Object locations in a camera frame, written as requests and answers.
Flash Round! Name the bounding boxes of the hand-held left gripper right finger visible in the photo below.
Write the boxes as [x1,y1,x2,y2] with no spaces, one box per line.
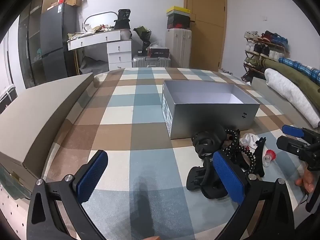
[212,151,295,240]

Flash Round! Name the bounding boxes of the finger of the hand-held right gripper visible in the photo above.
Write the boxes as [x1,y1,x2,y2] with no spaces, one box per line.
[282,125,304,138]
[276,135,313,160]

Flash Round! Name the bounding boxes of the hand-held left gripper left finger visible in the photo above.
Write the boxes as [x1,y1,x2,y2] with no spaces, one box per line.
[26,150,108,240]

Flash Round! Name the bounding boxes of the black flexible tripod mount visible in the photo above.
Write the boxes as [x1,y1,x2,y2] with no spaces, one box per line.
[186,158,250,200]

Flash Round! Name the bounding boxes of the slim black hair clip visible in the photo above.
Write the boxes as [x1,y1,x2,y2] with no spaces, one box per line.
[253,137,267,178]

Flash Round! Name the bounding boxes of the black beaded bracelet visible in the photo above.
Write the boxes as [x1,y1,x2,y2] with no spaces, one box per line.
[222,129,241,155]
[234,146,257,174]

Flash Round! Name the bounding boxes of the round black hair claw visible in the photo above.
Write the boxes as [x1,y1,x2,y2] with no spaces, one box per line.
[192,124,227,159]

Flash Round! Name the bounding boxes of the silver cardboard box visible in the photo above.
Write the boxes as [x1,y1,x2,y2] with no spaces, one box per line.
[161,80,260,140]

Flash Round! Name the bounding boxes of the person's right hand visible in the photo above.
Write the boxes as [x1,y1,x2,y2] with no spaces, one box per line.
[295,166,316,193]

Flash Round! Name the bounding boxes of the red and clear hair clip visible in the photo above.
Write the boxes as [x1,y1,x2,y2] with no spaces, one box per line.
[262,149,278,167]

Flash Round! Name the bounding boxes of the light grey rolled blanket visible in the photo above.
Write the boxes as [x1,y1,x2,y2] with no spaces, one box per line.
[264,68,320,128]

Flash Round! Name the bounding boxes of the clear plastic hair claw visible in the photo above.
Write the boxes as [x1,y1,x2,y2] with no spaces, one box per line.
[239,133,258,148]

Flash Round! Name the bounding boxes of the green rolled blanket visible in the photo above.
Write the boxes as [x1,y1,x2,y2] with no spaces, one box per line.
[260,59,320,93]

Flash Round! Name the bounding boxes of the checkered blanket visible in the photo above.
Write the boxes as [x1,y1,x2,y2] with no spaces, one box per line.
[41,67,320,240]

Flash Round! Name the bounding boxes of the blue plaid cloth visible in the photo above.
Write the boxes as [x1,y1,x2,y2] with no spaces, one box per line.
[278,57,320,83]

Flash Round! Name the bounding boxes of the metal shoe rack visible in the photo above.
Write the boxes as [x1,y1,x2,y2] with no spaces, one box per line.
[241,37,290,83]

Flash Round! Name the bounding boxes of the beige flat board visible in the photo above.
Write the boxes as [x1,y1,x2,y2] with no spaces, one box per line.
[0,72,94,178]

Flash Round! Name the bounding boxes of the white perforated panel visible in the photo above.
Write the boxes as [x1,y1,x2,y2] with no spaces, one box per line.
[0,180,34,233]

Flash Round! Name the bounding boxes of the row of shoes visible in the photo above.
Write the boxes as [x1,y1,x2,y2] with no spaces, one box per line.
[244,30,290,58]

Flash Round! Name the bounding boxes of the dark grey cloth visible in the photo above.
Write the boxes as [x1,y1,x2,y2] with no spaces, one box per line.
[80,56,109,74]

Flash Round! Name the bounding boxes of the black fabric storage box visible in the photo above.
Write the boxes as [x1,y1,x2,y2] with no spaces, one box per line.
[0,84,18,114]

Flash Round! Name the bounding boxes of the white drawer unit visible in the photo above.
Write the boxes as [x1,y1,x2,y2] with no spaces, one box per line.
[107,41,132,71]

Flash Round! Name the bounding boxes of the silver suitcase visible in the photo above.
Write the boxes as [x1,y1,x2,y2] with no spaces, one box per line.
[132,55,172,68]

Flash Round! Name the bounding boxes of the white desk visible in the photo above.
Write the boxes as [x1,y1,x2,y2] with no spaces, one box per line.
[67,30,122,52]

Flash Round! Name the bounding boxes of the cream ribbed suitcase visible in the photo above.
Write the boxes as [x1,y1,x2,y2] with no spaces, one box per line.
[165,29,192,68]

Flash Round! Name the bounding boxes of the wooden door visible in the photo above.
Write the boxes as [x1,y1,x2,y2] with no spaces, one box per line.
[184,0,227,72]

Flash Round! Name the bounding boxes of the desk clutter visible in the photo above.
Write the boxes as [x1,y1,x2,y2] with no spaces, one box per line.
[67,24,115,40]

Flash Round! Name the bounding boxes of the dark grey refrigerator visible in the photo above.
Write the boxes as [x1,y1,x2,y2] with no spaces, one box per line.
[40,2,78,79]

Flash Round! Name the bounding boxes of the glass door cabinet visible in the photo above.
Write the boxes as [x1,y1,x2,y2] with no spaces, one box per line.
[19,0,45,88]

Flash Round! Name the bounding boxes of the dark wrapped flower bouquet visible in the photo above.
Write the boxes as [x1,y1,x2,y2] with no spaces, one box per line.
[132,26,152,50]

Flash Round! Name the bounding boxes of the black and red shoe box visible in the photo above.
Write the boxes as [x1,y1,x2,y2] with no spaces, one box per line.
[167,14,192,30]

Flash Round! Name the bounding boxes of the oval mirror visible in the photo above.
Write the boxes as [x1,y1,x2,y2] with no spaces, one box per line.
[82,11,117,32]

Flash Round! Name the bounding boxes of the black bag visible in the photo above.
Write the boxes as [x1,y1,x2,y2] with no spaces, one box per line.
[114,9,132,30]

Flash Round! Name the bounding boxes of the yellow shoe box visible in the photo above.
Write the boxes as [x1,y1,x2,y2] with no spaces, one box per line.
[166,6,190,15]

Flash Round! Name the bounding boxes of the open cardboard boxes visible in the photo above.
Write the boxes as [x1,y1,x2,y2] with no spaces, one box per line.
[51,0,87,7]

